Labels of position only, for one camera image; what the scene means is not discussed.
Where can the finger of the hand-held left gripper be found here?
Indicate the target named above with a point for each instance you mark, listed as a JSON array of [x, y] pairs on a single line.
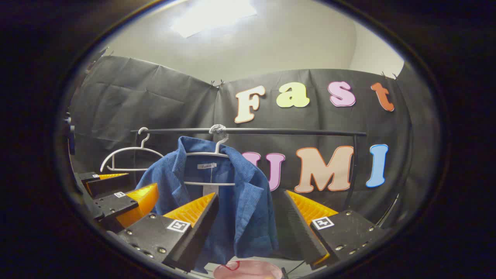
[[104, 186], [114, 205]]

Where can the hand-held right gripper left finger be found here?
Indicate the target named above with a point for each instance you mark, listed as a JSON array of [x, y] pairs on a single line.
[[193, 236]]

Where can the white plastic hanger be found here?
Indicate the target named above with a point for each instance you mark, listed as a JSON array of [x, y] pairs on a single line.
[[209, 183], [131, 148]]

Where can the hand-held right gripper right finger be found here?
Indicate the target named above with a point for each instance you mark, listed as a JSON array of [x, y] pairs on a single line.
[[306, 232]]

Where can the black clothes rack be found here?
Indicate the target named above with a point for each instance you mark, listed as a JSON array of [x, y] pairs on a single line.
[[290, 131]]

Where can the pink laundry hamper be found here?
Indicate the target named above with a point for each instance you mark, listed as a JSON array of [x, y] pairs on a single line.
[[252, 270]]

